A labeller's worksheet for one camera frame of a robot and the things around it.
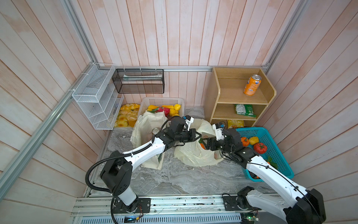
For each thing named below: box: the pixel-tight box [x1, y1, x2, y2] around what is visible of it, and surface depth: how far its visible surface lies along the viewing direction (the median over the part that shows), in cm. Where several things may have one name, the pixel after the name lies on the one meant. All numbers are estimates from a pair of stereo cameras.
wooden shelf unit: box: [203, 67, 277, 127], surface depth 89 cm
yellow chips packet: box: [227, 119, 245, 129], surface depth 106 cm
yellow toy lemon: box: [173, 103, 182, 112], surface depth 115 cm
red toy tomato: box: [253, 142, 268, 155], surface depth 92 cm
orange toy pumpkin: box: [240, 136, 250, 147], surface depth 95 cm
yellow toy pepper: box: [248, 136, 260, 146], surface depth 97 cm
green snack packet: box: [234, 104, 257, 119], surface depth 93 cm
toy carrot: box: [198, 137, 206, 150], surface depth 76 cm
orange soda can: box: [243, 74, 262, 97], surface depth 79 cm
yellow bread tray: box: [113, 103, 141, 128], surface depth 109 cm
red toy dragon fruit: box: [147, 107, 171, 117], surface depth 109 cm
